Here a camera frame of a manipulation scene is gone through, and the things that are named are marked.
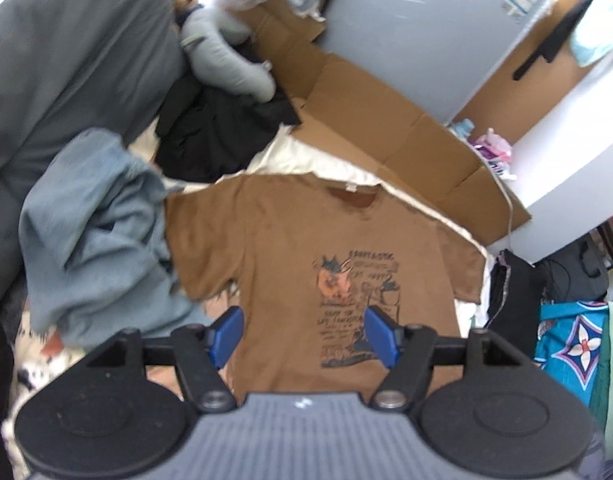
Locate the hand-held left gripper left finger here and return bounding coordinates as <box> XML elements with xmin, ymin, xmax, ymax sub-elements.
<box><xmin>86</xmin><ymin>306</ymin><xmax>246</xmax><ymax>411</ymax></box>

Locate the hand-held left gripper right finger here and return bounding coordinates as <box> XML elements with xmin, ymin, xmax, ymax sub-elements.
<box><xmin>363</xmin><ymin>305</ymin><xmax>529</xmax><ymax>411</ymax></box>

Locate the brown printed t-shirt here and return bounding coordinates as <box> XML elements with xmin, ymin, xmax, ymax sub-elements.
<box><xmin>164</xmin><ymin>172</ymin><xmax>487</xmax><ymax>396</ymax></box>

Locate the folded black clothes stack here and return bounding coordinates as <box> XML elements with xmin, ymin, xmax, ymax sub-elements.
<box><xmin>486</xmin><ymin>249</ymin><xmax>552</xmax><ymax>343</ymax></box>

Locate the pile of black clothes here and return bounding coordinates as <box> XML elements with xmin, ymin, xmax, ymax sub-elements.
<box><xmin>154</xmin><ymin>42</ymin><xmax>302</xmax><ymax>183</ymax></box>

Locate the grey-blue crumpled garment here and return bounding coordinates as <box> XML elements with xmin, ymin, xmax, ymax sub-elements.
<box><xmin>19</xmin><ymin>127</ymin><xmax>212</xmax><ymax>351</ymax></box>

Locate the blue floral bag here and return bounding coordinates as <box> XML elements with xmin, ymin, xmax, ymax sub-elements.
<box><xmin>532</xmin><ymin>300</ymin><xmax>609</xmax><ymax>408</ymax></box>

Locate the cream bear print bedsheet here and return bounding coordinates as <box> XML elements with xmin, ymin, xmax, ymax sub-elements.
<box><xmin>16</xmin><ymin>125</ymin><xmax>497</xmax><ymax>396</ymax></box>

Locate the white fluffy blanket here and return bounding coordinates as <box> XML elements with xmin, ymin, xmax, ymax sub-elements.
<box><xmin>1</xmin><ymin>330</ymin><xmax>87</xmax><ymax>441</ymax></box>

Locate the dark grey bag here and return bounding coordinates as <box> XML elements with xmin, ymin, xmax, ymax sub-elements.
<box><xmin>541</xmin><ymin>240</ymin><xmax>612</xmax><ymax>306</ymax></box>

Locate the flattened brown cardboard box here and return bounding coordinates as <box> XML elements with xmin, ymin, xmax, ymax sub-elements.
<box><xmin>231</xmin><ymin>0</ymin><xmax>532</xmax><ymax>246</ymax></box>

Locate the pink white packet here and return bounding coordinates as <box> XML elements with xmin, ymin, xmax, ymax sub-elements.
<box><xmin>473</xmin><ymin>129</ymin><xmax>517</xmax><ymax>181</ymax></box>

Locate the grey neck pillow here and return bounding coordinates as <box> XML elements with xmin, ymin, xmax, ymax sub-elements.
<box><xmin>179</xmin><ymin>2</ymin><xmax>276</xmax><ymax>101</ymax></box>

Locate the grey refrigerator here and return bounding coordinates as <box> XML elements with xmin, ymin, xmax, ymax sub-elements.
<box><xmin>311</xmin><ymin>0</ymin><xmax>559</xmax><ymax>126</ymax></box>

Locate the large grey pillow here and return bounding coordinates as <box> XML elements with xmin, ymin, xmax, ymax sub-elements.
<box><xmin>0</xmin><ymin>0</ymin><xmax>187</xmax><ymax>311</ymax></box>

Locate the hanging teal cloth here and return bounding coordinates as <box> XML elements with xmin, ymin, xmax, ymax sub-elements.
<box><xmin>569</xmin><ymin>0</ymin><xmax>613</xmax><ymax>67</ymax></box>

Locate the white cable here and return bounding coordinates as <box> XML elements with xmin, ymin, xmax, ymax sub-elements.
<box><xmin>501</xmin><ymin>175</ymin><xmax>517</xmax><ymax>241</ymax></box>

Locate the brown cardboard wall panel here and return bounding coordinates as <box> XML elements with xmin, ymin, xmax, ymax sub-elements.
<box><xmin>449</xmin><ymin>0</ymin><xmax>607</xmax><ymax>143</ymax></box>

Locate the hanging black strap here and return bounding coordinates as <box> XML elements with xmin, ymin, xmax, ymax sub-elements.
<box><xmin>513</xmin><ymin>0</ymin><xmax>609</xmax><ymax>81</ymax></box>

